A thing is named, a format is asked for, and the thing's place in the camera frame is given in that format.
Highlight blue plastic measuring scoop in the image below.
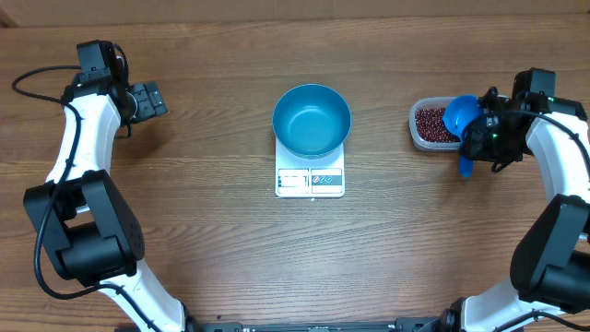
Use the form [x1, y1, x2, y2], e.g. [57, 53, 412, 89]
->
[442, 95, 484, 178]

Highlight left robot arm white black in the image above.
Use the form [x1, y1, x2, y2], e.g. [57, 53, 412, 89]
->
[23, 41, 196, 331]

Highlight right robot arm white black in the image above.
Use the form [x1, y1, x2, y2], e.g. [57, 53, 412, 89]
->
[423, 67, 589, 332]

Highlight blue metal bowl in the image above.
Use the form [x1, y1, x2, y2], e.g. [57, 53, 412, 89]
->
[272, 83, 352, 159]

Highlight white digital kitchen scale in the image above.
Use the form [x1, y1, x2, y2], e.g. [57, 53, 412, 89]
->
[275, 140, 346, 198]

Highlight red adzuki beans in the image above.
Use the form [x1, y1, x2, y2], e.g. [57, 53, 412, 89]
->
[415, 108, 459, 143]

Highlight clear plastic bean container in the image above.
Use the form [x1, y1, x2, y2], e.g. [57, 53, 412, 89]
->
[408, 97, 460, 152]

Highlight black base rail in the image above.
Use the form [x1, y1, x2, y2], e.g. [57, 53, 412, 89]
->
[187, 317, 443, 332]

